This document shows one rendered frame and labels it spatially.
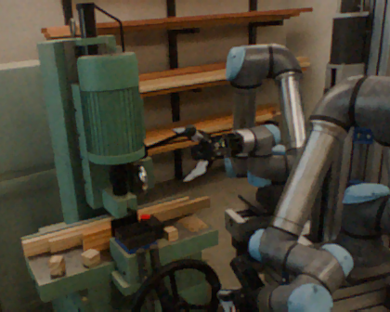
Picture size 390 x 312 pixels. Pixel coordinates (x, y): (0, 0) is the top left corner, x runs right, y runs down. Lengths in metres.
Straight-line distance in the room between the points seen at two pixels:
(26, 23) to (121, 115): 2.50
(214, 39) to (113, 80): 3.35
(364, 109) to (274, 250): 0.36
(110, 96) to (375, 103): 0.65
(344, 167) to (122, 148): 0.77
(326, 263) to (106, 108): 0.69
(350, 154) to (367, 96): 0.56
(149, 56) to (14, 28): 1.25
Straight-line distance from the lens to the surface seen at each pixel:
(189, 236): 1.35
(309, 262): 0.96
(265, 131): 1.35
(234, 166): 1.70
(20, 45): 3.60
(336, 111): 1.05
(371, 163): 1.56
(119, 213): 1.32
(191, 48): 4.31
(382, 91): 1.02
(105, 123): 1.20
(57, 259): 1.21
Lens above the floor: 1.54
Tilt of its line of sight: 21 degrees down
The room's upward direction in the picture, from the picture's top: 5 degrees counter-clockwise
